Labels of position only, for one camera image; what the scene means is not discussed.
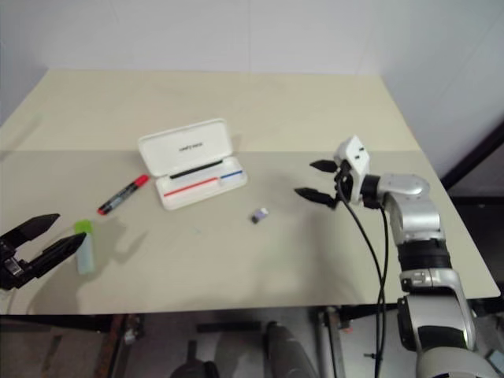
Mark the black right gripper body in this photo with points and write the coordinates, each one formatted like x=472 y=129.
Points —
x=342 y=177

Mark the thin black pen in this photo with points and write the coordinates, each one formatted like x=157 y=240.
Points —
x=197 y=168

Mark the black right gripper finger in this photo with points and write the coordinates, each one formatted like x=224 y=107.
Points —
x=325 y=165
x=315 y=194

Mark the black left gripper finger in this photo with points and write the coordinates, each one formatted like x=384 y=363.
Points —
x=31 y=228
x=55 y=252

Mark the black marker with red cap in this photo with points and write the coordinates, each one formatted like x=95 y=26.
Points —
x=122 y=195

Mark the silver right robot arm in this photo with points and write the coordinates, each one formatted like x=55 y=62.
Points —
x=417 y=220

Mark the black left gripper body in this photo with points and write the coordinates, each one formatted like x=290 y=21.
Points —
x=10 y=271

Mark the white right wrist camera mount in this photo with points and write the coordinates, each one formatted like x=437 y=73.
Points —
x=356 y=157

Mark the grey metal table leg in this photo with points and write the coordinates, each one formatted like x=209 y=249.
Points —
x=332 y=346

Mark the rusty table leg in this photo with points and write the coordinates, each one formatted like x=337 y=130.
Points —
x=116 y=346

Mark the white open pencil case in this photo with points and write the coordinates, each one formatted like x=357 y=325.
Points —
x=185 y=149

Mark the dark furniture frame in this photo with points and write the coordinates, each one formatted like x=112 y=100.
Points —
x=480 y=169

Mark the black table frame bar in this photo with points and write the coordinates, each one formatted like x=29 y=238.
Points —
x=55 y=322

